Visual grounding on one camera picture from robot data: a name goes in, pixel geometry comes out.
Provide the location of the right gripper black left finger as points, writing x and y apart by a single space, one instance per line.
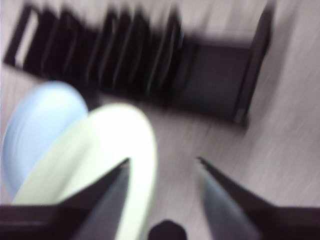
82 215

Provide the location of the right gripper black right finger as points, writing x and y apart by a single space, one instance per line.
250 215

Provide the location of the green round plate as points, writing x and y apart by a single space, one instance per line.
112 140

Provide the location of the blue round plate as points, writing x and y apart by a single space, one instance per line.
42 125

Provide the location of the black plate rack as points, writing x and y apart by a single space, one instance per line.
212 82

